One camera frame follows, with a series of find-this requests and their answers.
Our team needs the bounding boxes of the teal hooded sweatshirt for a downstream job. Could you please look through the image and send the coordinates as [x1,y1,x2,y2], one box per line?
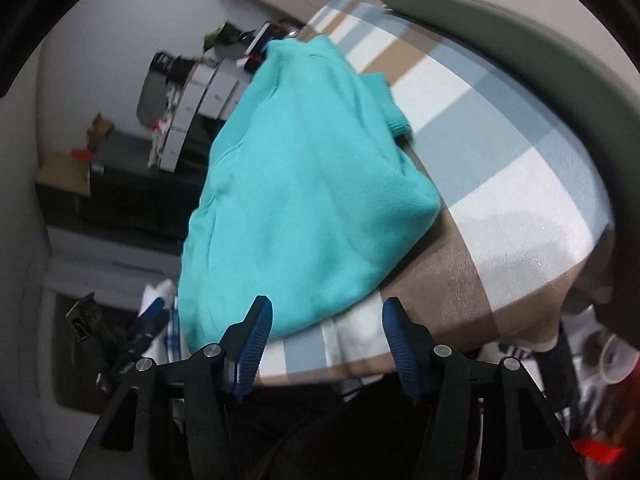
[178,36,440,350]

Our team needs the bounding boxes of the checkered bed sheet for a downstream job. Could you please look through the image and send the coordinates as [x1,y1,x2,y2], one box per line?
[258,0,614,386]

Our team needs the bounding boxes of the black low cabinet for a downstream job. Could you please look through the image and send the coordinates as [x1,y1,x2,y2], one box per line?
[35,131,205,255]

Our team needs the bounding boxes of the grey-green bed headboard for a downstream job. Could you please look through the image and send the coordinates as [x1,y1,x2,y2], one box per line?
[382,0,639,328]

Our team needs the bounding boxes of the black red shoebox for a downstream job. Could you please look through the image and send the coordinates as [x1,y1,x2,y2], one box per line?
[243,22,299,74]

